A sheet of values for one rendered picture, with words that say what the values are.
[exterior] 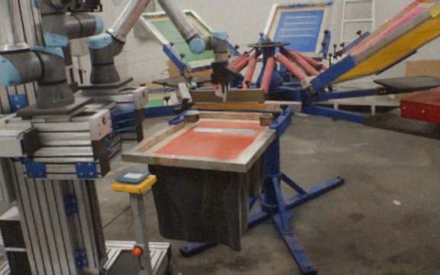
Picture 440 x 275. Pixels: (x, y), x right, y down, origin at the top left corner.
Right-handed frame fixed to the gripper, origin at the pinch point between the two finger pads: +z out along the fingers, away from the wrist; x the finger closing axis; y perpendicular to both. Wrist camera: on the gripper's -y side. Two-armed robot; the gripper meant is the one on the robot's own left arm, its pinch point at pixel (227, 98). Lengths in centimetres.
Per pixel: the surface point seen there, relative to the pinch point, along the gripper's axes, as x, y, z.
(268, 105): -22.1, -16.5, 8.4
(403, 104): -9, -87, 2
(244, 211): 40, -21, 44
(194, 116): 2.8, 18.6, 9.6
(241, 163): 60, -27, 12
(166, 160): 60, 6, 13
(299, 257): -24, -33, 106
